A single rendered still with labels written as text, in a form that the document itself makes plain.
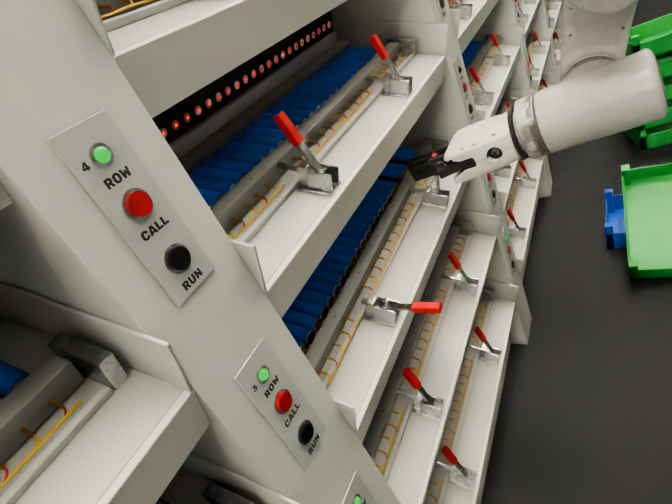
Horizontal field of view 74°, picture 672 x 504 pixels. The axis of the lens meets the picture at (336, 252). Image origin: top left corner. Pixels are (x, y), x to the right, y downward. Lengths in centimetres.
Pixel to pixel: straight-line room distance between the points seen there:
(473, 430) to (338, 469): 48
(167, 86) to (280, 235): 16
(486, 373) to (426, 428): 32
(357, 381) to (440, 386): 24
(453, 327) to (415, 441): 22
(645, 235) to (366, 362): 103
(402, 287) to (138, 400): 39
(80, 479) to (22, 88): 22
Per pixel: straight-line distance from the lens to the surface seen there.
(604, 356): 120
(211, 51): 39
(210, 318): 33
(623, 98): 63
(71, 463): 33
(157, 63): 35
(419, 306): 54
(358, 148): 55
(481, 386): 97
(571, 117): 64
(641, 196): 149
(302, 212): 45
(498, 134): 66
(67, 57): 31
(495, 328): 107
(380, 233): 67
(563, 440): 108
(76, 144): 29
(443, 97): 89
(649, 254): 141
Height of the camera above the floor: 91
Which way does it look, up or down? 29 degrees down
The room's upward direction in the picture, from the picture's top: 27 degrees counter-clockwise
